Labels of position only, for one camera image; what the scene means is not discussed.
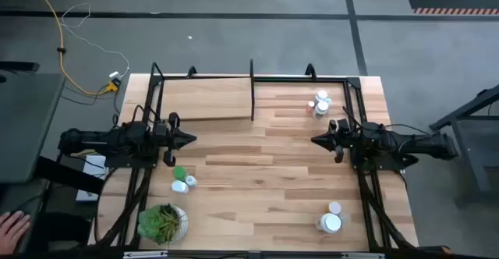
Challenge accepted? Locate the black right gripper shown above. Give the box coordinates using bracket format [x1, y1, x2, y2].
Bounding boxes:
[310, 119, 354, 164]

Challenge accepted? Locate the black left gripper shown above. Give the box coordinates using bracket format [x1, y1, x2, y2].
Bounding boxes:
[155, 112, 197, 167]

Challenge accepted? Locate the white bottle with barcode label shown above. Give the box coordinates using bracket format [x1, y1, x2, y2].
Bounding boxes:
[313, 101, 331, 120]

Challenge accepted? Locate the large white medicine bottle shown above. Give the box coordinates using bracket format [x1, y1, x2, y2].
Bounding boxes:
[315, 212, 344, 235]

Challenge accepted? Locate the plain white medicine bottle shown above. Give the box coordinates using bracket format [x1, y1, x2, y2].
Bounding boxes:
[171, 179, 190, 195]

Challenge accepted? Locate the green succulent in white pot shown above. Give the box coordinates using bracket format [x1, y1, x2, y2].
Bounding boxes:
[136, 203, 190, 247]

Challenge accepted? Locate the white box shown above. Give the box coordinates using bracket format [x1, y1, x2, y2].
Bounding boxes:
[83, 154, 108, 178]
[75, 188, 99, 203]

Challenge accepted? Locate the black diagonal bar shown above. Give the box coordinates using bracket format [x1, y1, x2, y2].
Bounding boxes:
[35, 155, 106, 196]

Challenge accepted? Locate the grey desk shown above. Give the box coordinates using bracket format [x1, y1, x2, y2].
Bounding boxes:
[0, 73, 66, 185]

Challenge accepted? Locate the black flat bar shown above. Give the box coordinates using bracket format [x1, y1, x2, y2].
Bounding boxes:
[0, 60, 41, 73]

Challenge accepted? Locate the person's hand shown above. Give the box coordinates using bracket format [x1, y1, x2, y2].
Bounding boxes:
[0, 211, 31, 254]

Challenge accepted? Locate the wooden shelf with black frame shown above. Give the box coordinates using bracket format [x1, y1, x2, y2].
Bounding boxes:
[150, 59, 257, 122]

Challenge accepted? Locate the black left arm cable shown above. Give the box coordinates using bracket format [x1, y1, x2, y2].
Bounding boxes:
[130, 103, 161, 126]

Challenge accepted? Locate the thin white cable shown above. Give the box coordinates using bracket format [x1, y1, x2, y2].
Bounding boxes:
[60, 2, 131, 79]

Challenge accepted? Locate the black desk frame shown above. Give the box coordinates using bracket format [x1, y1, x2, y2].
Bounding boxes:
[429, 83, 499, 204]

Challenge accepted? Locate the yellow cable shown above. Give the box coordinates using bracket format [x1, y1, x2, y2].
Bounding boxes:
[27, 0, 118, 96]

